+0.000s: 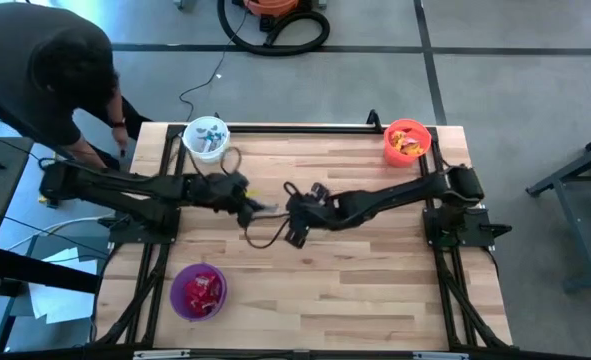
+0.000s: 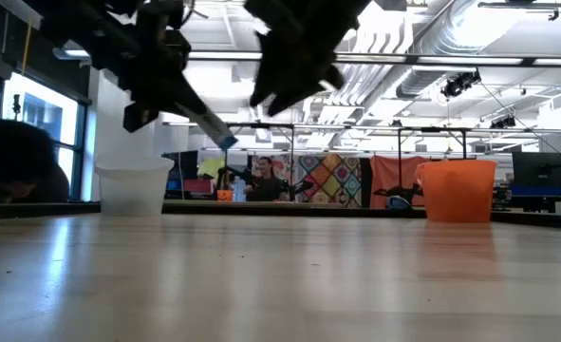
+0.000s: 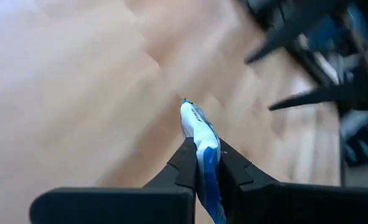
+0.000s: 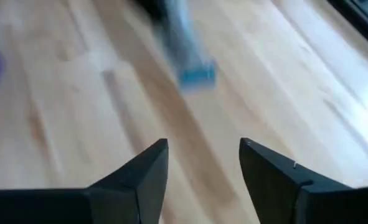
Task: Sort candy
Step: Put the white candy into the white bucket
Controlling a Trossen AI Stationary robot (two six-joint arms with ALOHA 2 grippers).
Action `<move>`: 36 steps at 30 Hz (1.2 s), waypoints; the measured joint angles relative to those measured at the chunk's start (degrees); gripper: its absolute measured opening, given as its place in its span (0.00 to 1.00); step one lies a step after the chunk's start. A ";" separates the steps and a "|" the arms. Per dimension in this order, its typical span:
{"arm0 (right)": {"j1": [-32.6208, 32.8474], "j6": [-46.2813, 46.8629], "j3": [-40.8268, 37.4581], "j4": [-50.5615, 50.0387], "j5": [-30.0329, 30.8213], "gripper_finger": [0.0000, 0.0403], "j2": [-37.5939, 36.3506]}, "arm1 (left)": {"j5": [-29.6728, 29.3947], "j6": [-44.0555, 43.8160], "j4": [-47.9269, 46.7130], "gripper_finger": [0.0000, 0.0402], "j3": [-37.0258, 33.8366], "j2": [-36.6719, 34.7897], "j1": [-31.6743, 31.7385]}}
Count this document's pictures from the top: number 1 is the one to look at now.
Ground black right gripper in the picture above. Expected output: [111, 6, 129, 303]
[283, 182, 341, 250]

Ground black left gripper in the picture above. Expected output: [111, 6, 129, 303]
[184, 171, 281, 230]

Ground white ghost face bucket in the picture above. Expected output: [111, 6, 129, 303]
[181, 115, 231, 165]

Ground purple plastic bowl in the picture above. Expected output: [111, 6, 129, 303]
[168, 263, 229, 322]

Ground orange pumpkin face bucket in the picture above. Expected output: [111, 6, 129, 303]
[383, 118, 433, 169]

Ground person's hand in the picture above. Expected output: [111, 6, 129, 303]
[112, 127, 130, 151]

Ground vacuum cleaner body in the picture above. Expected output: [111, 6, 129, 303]
[242, 0, 301, 19]

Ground white paper sheets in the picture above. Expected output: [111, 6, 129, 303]
[27, 247, 99, 325]

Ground black desk beam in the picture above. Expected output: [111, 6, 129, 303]
[0, 247, 101, 296]

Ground person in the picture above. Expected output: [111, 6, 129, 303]
[0, 2, 154, 174]

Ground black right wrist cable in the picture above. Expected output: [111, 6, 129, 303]
[243, 180, 301, 250]

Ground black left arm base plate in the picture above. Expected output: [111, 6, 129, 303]
[97, 205, 182, 246]

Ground thin black floor cable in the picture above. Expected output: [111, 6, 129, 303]
[177, 9, 250, 122]

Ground black aluminium rig frame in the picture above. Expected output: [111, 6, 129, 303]
[0, 122, 591, 360]

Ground silver rail bracket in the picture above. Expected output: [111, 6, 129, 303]
[412, 351, 470, 360]
[132, 349, 191, 360]

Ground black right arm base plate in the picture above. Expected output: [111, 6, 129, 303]
[423, 207, 514, 249]

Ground black vacuum hose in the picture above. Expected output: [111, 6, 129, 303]
[216, 0, 332, 57]

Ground white floor cable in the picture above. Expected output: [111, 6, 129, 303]
[2, 212, 119, 251]

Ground grey metal table frame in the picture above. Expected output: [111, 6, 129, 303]
[524, 127, 591, 294]

